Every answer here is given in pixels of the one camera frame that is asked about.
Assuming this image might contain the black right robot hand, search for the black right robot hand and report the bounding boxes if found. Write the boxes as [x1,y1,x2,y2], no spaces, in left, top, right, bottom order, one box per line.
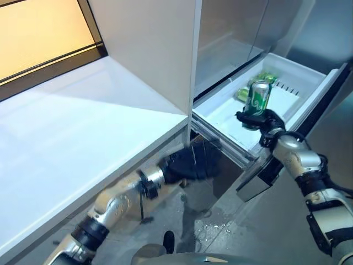
[236,109,286,135]

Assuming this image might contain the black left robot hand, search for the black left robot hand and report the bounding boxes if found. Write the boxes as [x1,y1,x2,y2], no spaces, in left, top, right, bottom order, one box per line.
[162,143,224,185]

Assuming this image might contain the white fridge drawer steel front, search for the white fridge drawer steel front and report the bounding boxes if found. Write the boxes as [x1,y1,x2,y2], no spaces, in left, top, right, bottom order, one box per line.
[191,52,350,204]

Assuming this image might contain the stainless steel fridge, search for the stainless steel fridge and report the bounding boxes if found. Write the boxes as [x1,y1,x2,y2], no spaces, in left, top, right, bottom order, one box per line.
[192,0,353,205]

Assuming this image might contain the grey robot torso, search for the grey robot torso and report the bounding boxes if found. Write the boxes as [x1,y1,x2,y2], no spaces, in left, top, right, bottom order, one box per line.
[131,242,276,265]

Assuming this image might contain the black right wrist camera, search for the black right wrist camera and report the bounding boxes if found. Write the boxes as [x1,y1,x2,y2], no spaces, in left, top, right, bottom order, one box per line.
[259,129,280,149]

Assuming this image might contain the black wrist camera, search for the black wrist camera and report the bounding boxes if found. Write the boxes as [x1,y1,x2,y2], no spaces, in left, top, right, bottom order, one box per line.
[259,129,280,149]
[140,171,161,200]

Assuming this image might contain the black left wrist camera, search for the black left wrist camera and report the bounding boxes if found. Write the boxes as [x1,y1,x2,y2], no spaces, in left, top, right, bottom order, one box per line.
[140,171,161,200]

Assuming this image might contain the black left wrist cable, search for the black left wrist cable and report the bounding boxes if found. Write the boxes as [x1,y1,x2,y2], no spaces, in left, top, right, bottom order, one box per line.
[138,176,154,225]

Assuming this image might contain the yellow lit window dark frame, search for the yellow lit window dark frame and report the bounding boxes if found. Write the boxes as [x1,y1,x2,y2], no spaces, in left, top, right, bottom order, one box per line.
[0,0,107,87]

